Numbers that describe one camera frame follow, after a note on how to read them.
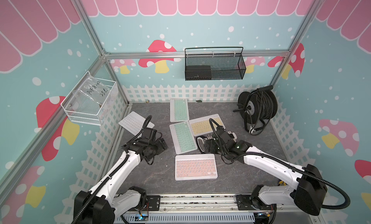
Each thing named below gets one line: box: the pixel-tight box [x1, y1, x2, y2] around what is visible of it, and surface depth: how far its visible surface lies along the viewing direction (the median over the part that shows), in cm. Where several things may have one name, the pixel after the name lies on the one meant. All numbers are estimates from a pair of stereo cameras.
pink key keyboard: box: [174, 154, 218, 181], surface depth 87 cm
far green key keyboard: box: [169, 98, 190, 123], surface depth 116 cm
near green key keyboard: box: [169, 121, 198, 155], surface depth 101 cm
